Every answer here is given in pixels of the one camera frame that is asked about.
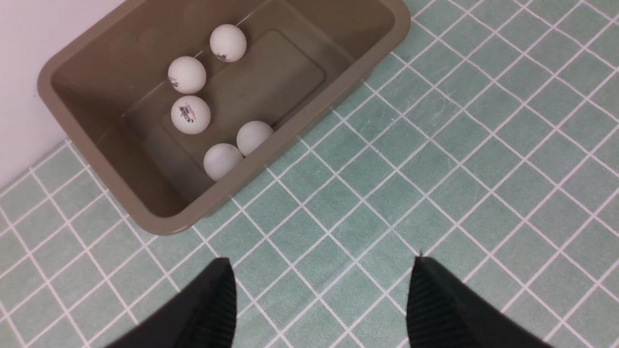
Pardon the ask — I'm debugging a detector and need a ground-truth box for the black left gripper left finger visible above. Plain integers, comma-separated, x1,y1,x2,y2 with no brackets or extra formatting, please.
107,258,238,348

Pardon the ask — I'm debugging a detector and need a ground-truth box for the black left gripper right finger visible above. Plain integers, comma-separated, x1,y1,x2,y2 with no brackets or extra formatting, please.
407,256,548,348

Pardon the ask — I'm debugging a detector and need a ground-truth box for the white table-tennis ball plain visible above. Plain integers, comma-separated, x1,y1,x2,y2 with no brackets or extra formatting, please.
203,143,244,181

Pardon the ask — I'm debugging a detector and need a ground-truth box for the white table-tennis ball with logo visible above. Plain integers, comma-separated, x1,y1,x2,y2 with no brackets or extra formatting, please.
171,95,211,135

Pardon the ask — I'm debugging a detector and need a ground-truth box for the green checkered tablecloth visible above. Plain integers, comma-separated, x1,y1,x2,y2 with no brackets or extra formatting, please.
1,0,619,348

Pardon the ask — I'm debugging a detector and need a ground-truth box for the olive plastic bin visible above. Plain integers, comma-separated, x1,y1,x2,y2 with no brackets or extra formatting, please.
37,0,411,236

